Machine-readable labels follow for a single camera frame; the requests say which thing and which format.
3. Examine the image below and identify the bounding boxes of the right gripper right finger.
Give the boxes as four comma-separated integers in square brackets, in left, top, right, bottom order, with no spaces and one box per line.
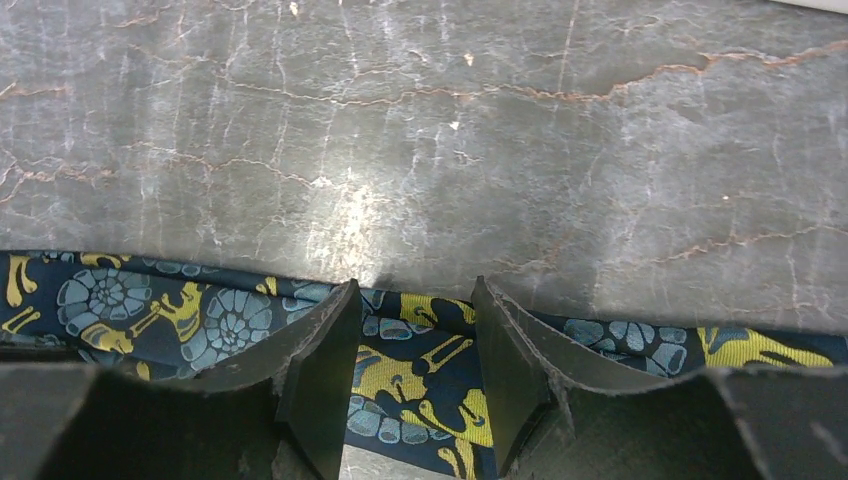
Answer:
[472,277,676,477]

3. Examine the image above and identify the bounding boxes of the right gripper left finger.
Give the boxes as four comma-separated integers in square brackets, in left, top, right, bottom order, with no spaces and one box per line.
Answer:
[178,280,362,479]

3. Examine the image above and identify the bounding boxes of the blue yellow patterned tie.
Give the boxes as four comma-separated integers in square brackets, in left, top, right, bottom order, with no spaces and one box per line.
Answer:
[1,251,847,479]

